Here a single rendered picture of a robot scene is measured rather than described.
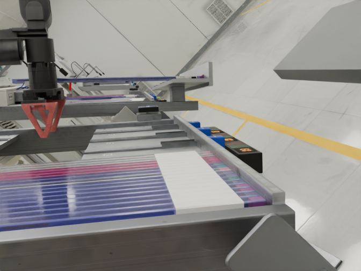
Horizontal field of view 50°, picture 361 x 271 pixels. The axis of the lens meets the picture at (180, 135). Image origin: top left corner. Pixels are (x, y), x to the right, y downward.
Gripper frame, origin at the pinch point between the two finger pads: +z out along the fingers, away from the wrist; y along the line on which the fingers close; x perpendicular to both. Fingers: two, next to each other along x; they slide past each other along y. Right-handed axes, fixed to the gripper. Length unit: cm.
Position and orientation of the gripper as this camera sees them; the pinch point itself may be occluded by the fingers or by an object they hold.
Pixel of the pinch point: (48, 130)
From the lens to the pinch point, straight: 90.3
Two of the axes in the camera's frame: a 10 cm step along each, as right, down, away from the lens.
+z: 0.5, 9.9, 1.5
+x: 9.9, -0.7, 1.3
